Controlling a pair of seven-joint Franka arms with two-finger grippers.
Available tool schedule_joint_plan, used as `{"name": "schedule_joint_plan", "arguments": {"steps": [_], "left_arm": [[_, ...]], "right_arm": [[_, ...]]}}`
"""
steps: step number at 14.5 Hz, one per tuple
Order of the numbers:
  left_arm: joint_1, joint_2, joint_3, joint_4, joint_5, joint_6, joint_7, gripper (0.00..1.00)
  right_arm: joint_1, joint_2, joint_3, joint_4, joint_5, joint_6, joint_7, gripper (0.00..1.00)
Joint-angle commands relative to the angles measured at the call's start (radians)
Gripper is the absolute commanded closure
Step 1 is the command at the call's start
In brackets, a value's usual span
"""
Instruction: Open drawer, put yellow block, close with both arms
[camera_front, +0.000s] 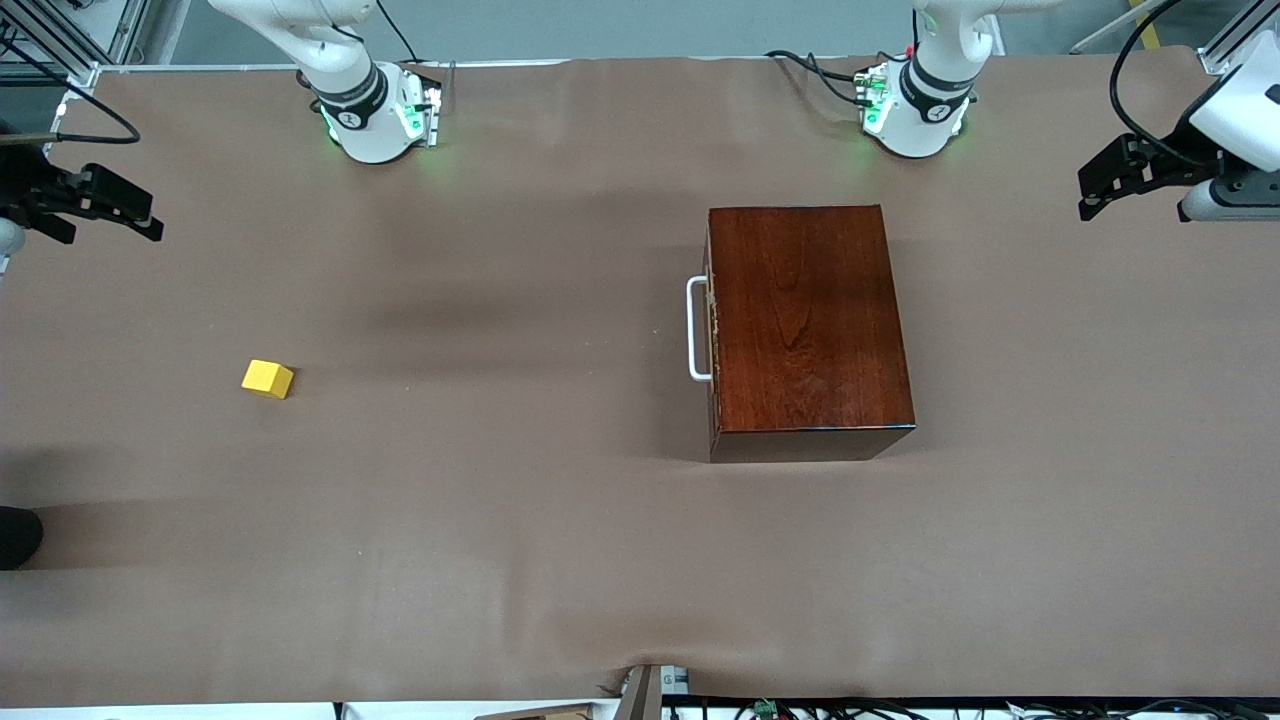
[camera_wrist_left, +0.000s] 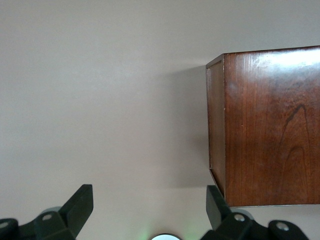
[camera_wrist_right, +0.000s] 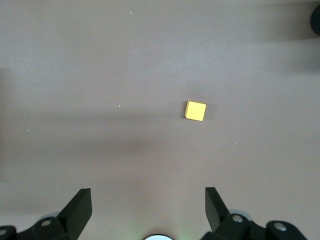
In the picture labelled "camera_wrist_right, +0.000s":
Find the yellow wooden block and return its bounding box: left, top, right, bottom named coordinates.
left=184, top=100, right=207, bottom=122

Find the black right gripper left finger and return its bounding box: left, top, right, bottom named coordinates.
left=0, top=188, right=93, bottom=240

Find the brown table cloth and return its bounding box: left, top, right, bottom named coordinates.
left=0, top=0, right=320, bottom=240

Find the black round object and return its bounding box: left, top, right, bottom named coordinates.
left=310, top=4, right=320, bottom=36

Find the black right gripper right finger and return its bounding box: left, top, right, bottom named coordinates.
left=201, top=186, right=308, bottom=240

